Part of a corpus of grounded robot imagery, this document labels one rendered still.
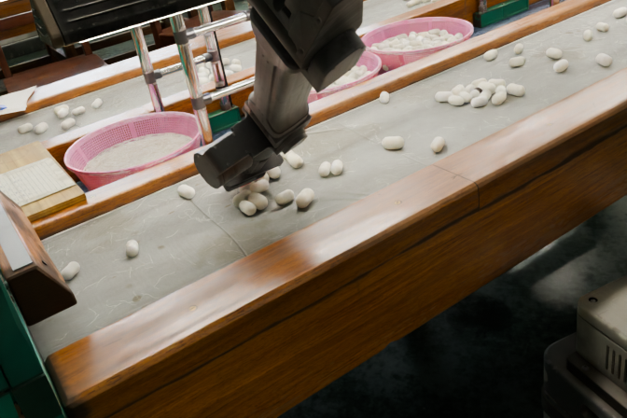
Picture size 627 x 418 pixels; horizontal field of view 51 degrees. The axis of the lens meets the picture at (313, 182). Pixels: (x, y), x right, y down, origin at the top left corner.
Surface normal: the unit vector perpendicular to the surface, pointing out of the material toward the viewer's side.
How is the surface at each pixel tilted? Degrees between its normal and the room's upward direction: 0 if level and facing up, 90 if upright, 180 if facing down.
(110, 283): 0
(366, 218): 0
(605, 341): 90
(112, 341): 0
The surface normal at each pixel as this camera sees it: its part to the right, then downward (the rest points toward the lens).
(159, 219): -0.16, -0.87
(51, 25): 0.38, -0.20
